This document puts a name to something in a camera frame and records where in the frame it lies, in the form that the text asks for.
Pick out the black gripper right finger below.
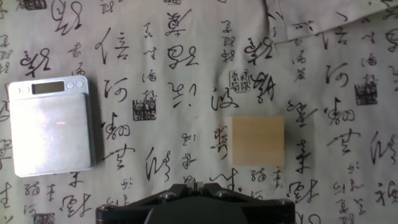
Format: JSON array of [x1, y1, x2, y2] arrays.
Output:
[[197, 182, 296, 224]]

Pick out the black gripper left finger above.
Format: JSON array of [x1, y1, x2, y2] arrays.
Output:
[[95, 183, 199, 224]]

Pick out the light wooden block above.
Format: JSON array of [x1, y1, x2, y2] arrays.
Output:
[[226, 115, 285, 167]]

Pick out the silver digital pocket scale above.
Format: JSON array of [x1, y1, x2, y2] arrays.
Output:
[[7, 75, 96, 178]]

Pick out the calligraphy print beige tablecloth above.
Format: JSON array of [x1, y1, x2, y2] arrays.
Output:
[[0, 0, 398, 224]]

